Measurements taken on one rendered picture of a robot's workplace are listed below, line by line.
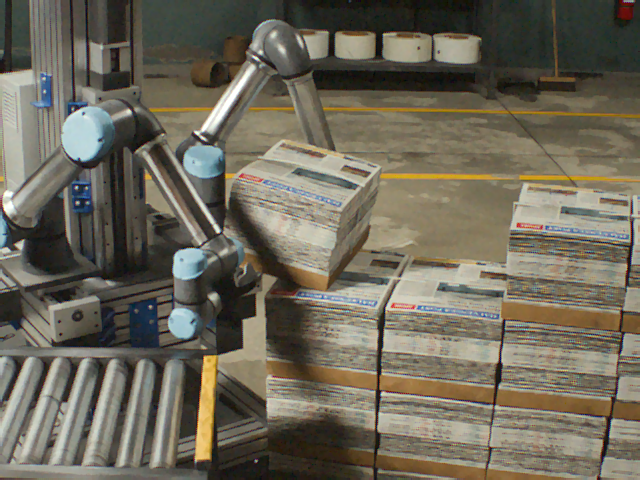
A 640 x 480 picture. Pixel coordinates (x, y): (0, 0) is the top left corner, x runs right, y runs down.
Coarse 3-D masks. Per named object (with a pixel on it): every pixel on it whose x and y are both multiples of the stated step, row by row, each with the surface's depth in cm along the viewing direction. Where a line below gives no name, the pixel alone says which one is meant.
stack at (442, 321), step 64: (384, 256) 282; (320, 320) 257; (384, 320) 260; (448, 320) 248; (512, 320) 246; (320, 384) 263; (512, 384) 250; (576, 384) 245; (384, 448) 265; (448, 448) 260; (512, 448) 255; (576, 448) 250
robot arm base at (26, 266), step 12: (24, 240) 271; (36, 240) 268; (48, 240) 268; (60, 240) 270; (24, 252) 270; (36, 252) 269; (48, 252) 268; (60, 252) 270; (72, 252) 276; (24, 264) 270; (36, 264) 270; (48, 264) 269; (60, 264) 270; (72, 264) 275
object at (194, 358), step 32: (0, 352) 230; (32, 352) 231; (64, 352) 232; (96, 352) 232; (128, 352) 233; (160, 352) 233; (192, 352) 234; (128, 384) 233; (160, 384) 233; (192, 384) 234
